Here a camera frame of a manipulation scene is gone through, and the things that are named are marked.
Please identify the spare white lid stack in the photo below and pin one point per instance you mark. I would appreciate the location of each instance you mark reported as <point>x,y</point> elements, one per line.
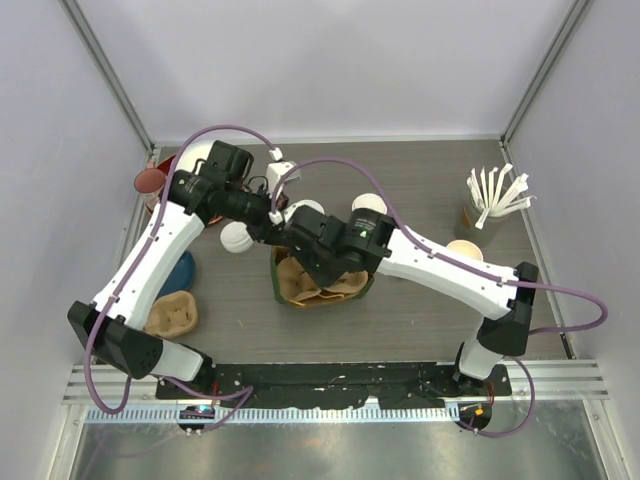
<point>235,238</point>

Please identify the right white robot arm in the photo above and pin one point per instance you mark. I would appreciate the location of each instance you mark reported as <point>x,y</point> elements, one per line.
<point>370,241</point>

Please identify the cup of wrapped straws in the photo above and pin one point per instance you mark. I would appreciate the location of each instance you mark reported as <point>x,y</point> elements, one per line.
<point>492,198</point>

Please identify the cardboard cup carrier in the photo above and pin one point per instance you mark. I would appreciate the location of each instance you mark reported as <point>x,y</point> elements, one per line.
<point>172,315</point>
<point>305,285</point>

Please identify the blue leaf-shaped dish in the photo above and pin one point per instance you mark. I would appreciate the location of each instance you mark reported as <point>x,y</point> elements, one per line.
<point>181,277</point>

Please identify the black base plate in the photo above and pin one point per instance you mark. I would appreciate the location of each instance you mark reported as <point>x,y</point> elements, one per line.
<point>338,386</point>

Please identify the green paper cup stack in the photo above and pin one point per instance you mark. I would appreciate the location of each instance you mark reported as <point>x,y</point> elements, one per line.
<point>466,248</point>

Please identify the white paper plate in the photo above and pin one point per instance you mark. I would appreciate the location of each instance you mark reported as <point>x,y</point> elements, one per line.
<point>194,157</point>

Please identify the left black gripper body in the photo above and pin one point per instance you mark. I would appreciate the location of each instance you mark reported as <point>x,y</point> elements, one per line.
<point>260,226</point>

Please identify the red round plate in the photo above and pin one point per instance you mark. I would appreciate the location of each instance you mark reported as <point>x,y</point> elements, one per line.
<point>165,165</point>

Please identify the pink floral mug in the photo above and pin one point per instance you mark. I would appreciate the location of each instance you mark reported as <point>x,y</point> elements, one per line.
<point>149,184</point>

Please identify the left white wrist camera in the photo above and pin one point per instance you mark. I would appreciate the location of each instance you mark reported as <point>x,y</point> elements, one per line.
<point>279,172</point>

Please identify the white slotted cable duct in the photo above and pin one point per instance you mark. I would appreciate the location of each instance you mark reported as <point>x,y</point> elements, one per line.
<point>183,413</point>

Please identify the green paper bag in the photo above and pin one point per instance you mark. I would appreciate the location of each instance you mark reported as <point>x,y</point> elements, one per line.
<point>282,280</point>

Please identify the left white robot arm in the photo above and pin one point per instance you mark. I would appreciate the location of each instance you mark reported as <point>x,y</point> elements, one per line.
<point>111,327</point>

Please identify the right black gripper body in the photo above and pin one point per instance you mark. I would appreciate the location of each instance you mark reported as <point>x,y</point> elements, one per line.
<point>318,265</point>

